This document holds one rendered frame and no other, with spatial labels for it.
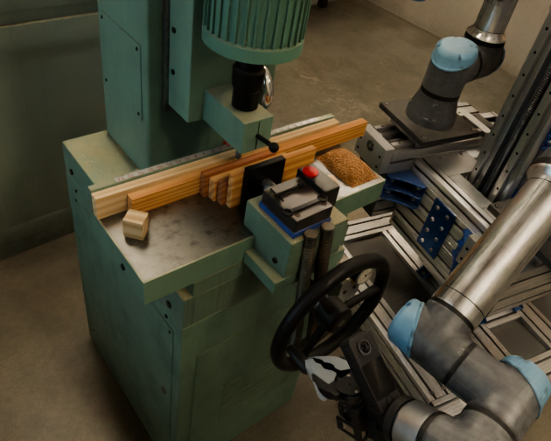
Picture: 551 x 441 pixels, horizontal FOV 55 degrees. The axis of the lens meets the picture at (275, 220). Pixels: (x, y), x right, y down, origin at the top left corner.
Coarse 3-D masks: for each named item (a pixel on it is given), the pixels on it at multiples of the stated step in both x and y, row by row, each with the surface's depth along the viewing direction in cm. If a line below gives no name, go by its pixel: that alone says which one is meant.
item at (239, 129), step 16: (208, 96) 103; (224, 96) 102; (208, 112) 105; (224, 112) 100; (240, 112) 99; (256, 112) 100; (224, 128) 102; (240, 128) 98; (256, 128) 99; (240, 144) 100; (256, 144) 102
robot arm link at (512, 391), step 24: (480, 360) 71; (504, 360) 73; (528, 360) 71; (456, 384) 72; (480, 384) 70; (504, 384) 69; (528, 384) 69; (480, 408) 68; (504, 408) 67; (528, 408) 68
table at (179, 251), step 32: (352, 192) 114; (96, 224) 98; (160, 224) 98; (192, 224) 100; (224, 224) 101; (128, 256) 91; (160, 256) 92; (192, 256) 94; (224, 256) 98; (256, 256) 100; (160, 288) 91
